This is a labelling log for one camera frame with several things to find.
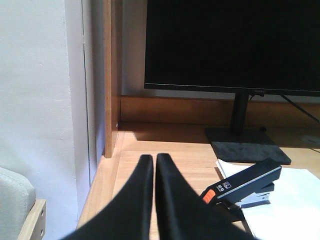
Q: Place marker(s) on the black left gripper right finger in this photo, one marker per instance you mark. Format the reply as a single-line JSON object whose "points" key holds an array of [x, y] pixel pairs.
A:
{"points": [[182, 214]]}

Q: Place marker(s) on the wooden desk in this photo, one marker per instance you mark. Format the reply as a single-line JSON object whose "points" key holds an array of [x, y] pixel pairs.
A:
{"points": [[151, 121]]}

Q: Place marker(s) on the black computer monitor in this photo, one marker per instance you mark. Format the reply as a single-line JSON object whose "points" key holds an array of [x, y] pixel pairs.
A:
{"points": [[245, 47]]}

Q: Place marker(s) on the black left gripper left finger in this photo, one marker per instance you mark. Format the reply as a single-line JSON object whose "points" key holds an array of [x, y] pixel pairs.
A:
{"points": [[128, 215]]}

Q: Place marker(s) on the white paper sheet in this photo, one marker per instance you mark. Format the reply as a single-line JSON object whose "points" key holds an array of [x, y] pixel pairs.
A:
{"points": [[292, 211]]}

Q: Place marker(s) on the grey cushioned chair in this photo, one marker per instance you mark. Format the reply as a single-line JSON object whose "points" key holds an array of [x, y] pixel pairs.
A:
{"points": [[22, 215]]}

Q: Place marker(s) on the grey desk cable grommet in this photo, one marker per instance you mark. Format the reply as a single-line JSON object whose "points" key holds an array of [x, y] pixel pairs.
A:
{"points": [[311, 139]]}

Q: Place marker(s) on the black stapler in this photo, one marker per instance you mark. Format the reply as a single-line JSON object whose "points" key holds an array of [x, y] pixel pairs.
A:
{"points": [[250, 187]]}

